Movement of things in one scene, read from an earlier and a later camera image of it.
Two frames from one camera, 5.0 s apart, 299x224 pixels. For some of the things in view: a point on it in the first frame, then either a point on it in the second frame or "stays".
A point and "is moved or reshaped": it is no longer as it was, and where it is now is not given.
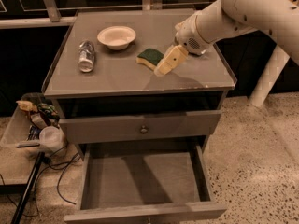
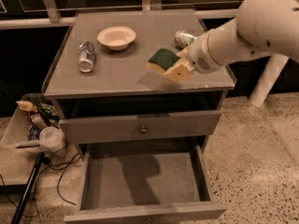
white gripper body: [189, 36] to [198, 55]
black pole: [23, 198] stays
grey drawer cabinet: [106, 91] stays
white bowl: [117, 37] stays
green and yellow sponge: [149, 57] is moved or reshaped
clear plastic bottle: [86, 56] stays
